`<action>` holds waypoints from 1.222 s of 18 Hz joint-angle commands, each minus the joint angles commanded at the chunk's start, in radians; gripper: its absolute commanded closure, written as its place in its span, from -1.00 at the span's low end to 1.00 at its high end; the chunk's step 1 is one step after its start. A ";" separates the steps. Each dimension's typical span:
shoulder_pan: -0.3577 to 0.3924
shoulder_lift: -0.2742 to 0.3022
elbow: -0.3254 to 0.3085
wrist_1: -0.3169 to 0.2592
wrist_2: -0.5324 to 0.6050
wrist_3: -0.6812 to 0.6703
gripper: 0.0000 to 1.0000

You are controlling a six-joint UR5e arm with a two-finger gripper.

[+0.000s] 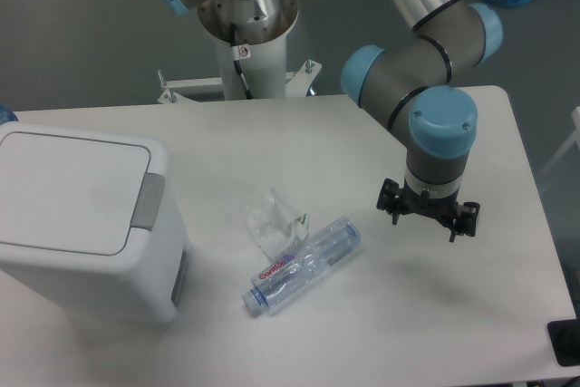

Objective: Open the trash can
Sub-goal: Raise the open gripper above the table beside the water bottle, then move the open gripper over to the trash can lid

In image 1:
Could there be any blue object at left edge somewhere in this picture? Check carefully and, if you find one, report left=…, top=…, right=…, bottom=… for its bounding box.
left=0, top=103, right=19, bottom=125

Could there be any white furniture piece at right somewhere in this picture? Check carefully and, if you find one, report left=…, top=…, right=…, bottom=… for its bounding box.
left=540, top=106, right=579, bottom=176

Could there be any black device at table edge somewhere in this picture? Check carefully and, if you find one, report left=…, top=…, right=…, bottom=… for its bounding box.
left=547, top=319, right=579, bottom=367

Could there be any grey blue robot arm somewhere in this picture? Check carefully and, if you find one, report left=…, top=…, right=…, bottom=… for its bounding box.
left=163, top=0, right=503, bottom=237

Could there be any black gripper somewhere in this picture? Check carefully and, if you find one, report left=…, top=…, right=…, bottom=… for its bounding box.
left=376, top=179, right=480, bottom=243

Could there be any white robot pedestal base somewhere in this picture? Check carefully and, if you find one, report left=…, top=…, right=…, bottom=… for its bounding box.
left=158, top=0, right=323, bottom=103

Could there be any clear plastic water bottle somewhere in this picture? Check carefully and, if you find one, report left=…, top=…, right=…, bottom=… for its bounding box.
left=242, top=217, right=361, bottom=316

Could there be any black cable on pedestal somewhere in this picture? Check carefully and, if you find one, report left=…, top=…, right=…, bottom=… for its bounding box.
left=228, top=23, right=254, bottom=101

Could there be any white push-lid trash can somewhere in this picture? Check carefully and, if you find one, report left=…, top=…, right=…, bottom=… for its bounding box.
left=1, top=121, right=190, bottom=324

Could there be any crumpled clear plastic wrapper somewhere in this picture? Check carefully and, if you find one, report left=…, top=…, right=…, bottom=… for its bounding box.
left=242, top=187, right=310, bottom=260

